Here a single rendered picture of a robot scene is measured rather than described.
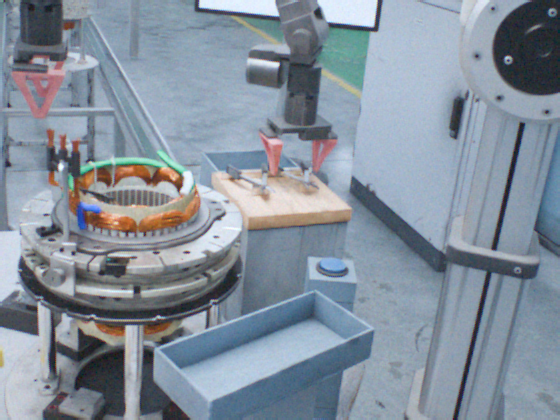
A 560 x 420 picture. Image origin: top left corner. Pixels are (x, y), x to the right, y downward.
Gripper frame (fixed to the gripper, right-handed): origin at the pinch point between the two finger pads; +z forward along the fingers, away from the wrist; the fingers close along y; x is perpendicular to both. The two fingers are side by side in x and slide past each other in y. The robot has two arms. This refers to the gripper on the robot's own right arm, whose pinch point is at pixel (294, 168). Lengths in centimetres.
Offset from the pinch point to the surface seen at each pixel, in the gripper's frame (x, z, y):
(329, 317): 39.1, 3.9, 11.7
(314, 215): 12.4, 3.3, 1.4
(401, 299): -108, 115, -109
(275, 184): -0.1, 2.9, 3.5
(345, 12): -66, -16, -42
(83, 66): -202, 35, 9
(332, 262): 26.0, 4.1, 4.7
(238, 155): -18.0, 4.3, 4.2
